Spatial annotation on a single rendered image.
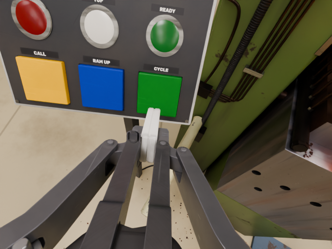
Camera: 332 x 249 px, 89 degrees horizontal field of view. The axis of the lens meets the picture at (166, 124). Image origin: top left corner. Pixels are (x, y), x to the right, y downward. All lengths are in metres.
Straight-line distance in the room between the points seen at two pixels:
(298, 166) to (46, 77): 0.56
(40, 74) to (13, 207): 1.20
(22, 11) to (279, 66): 0.55
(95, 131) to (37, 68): 1.15
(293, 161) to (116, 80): 0.43
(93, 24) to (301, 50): 0.45
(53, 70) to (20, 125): 1.42
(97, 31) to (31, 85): 0.15
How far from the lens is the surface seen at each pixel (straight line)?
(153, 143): 0.16
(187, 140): 0.69
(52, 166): 1.46
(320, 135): 0.51
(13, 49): 0.39
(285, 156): 0.49
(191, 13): 0.30
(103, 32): 0.31
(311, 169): 0.52
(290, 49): 0.54
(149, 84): 0.30
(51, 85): 0.36
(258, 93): 0.62
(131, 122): 0.60
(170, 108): 0.31
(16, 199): 1.49
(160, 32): 0.29
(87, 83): 0.33
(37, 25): 0.35
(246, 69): 0.55
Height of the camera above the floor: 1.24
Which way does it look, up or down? 57 degrees down
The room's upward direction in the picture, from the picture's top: 11 degrees clockwise
